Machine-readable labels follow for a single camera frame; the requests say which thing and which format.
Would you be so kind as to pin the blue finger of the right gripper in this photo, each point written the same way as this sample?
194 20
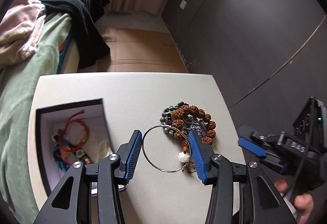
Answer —
247 133
251 147

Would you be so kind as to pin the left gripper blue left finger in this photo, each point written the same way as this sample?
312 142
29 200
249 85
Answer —
129 154

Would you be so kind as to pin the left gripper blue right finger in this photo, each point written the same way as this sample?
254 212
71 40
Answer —
201 155

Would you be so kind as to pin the white bead pendant charm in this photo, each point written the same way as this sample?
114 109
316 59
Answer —
183 157

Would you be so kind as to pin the white lace organza pouch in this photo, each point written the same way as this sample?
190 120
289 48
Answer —
98 149

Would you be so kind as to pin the black square jewelry box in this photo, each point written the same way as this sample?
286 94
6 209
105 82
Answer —
62 133

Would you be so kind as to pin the right human hand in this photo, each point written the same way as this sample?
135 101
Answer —
303 203

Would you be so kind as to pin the dark wood wardrobe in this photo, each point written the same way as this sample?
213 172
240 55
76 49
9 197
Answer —
267 56

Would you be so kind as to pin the green bed sheet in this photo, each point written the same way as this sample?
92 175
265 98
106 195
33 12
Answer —
18 85

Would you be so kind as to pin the black knitted blanket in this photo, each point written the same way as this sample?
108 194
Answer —
84 14

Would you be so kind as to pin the pink fluffy blanket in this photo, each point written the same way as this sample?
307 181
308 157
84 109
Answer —
20 31

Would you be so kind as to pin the white wall socket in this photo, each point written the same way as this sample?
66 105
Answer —
183 4

